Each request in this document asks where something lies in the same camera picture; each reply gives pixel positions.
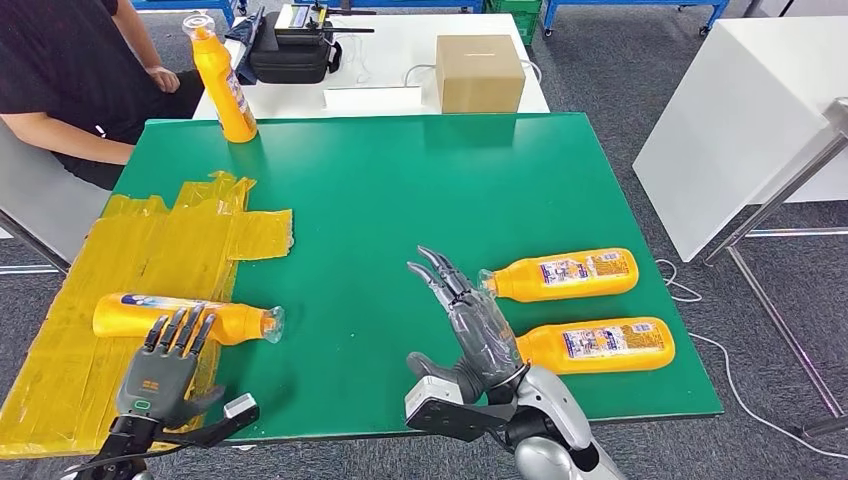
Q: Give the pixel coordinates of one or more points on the person's left hand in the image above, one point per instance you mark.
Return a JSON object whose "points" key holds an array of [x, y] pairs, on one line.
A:
{"points": [[164, 79]]}

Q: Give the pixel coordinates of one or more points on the dark blue cloth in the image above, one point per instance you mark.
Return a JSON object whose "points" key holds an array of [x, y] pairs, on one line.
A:
{"points": [[246, 63]]}

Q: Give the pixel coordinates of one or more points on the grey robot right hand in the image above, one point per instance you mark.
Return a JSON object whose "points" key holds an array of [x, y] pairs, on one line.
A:
{"points": [[484, 344]]}

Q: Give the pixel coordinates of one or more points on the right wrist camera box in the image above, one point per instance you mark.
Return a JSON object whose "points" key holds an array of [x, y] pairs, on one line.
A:
{"points": [[430, 411]]}

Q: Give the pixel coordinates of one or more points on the person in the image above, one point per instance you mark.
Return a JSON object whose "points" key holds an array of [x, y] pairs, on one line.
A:
{"points": [[53, 66]]}

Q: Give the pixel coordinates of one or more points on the metal stand frame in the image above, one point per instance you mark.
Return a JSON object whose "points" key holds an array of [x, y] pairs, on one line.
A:
{"points": [[782, 196]]}

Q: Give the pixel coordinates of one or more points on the white desk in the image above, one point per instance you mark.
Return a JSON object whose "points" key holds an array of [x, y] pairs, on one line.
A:
{"points": [[391, 53]]}

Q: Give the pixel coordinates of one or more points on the white table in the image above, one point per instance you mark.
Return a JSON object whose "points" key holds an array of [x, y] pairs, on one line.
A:
{"points": [[729, 119]]}

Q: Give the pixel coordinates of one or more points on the flat white box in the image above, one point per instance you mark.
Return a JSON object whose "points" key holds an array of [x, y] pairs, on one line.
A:
{"points": [[371, 99]]}

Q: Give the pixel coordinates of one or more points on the blue metal rack frame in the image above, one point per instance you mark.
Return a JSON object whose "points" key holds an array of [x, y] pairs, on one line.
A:
{"points": [[179, 3], [411, 4], [629, 3]]}

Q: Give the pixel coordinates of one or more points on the black carrying case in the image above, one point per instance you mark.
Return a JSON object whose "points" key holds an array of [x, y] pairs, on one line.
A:
{"points": [[291, 63]]}

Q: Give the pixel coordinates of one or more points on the orange plastic bottle clear cap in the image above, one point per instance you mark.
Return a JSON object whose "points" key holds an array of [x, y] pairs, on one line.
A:
{"points": [[225, 99], [563, 277], [119, 318], [596, 348]]}

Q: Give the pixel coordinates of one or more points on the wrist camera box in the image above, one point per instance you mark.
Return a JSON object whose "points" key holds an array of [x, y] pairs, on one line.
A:
{"points": [[238, 411], [430, 411]]}

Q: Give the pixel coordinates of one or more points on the person's left forearm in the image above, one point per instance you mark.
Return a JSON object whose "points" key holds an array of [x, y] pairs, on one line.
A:
{"points": [[136, 33]]}

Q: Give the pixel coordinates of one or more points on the brown cardboard box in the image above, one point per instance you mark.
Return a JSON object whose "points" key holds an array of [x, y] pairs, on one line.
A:
{"points": [[480, 73]]}

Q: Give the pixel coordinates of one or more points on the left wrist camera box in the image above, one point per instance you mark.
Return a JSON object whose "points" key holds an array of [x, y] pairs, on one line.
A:
{"points": [[238, 411]]}

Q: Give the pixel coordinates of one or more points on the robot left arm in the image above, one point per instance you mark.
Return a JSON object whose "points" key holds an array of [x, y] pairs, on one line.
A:
{"points": [[126, 437]]}

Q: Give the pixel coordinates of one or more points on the yellow tape sheet patch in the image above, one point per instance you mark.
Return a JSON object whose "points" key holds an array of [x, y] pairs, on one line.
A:
{"points": [[132, 252]]}

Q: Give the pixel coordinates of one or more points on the person's right forearm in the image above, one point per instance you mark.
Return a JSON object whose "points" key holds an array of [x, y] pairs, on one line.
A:
{"points": [[66, 139]]}

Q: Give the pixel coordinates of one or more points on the remote controller with antennas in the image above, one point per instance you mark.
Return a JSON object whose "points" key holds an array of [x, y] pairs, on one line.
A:
{"points": [[299, 20]]}

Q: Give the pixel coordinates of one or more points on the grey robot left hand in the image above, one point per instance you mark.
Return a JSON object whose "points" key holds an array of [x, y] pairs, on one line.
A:
{"points": [[156, 387]]}

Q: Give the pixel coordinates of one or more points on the green plastic crate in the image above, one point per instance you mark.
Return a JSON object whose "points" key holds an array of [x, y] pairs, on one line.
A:
{"points": [[520, 16]]}

